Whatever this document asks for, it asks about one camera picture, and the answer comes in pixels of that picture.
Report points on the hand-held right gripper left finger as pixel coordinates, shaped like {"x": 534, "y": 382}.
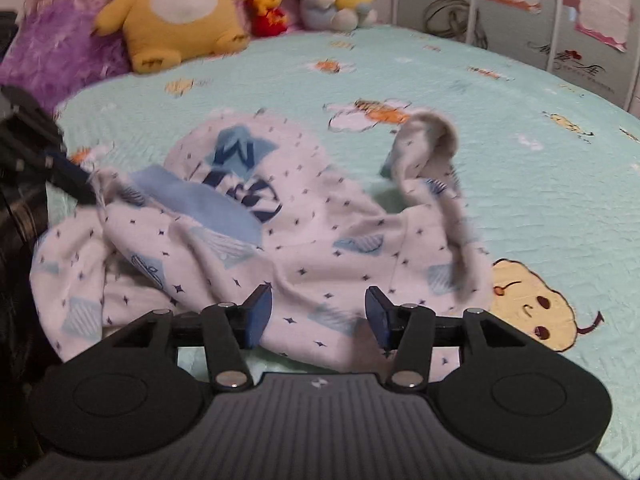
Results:
{"x": 257, "y": 317}

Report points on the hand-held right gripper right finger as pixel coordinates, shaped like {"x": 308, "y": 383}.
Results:
{"x": 377, "y": 320}

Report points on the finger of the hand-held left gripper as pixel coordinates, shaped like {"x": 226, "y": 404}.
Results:
{"x": 65, "y": 170}

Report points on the white blue-patterned long-sleeve shirt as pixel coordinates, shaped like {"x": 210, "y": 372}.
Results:
{"x": 310, "y": 240}

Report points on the purple fluffy pillow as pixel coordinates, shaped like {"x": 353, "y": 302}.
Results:
{"x": 55, "y": 40}

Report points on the yellow plush toy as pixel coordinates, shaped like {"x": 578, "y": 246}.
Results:
{"x": 175, "y": 20}

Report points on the mint quilted bee-print bedspread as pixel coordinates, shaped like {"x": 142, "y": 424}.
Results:
{"x": 525, "y": 185}

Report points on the red plush toy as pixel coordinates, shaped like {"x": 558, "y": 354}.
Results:
{"x": 267, "y": 15}

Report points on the grey coiled hoops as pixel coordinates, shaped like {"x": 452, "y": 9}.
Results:
{"x": 452, "y": 22}

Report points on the sliding-door wardrobe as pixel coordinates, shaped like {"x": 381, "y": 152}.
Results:
{"x": 550, "y": 35}

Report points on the pink-bordered poster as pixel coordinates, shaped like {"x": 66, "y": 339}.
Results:
{"x": 602, "y": 5}

